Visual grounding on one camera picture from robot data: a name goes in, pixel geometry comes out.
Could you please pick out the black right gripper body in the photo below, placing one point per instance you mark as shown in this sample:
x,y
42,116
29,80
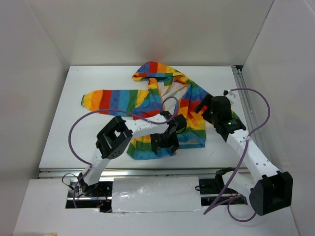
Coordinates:
x,y
208,115

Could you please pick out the rainbow striped hooded jacket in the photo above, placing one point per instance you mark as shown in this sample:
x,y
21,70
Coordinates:
x,y
166,88

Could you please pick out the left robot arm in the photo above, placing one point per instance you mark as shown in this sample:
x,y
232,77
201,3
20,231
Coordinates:
x,y
116,135

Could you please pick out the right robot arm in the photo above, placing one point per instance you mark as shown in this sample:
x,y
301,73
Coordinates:
x,y
268,189

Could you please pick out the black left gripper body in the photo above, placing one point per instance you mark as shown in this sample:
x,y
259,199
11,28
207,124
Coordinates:
x,y
163,140

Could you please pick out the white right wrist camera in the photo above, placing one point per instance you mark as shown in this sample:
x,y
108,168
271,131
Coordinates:
x,y
229,92

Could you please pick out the white front cover panel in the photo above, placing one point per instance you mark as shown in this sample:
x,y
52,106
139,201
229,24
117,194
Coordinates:
x,y
155,194

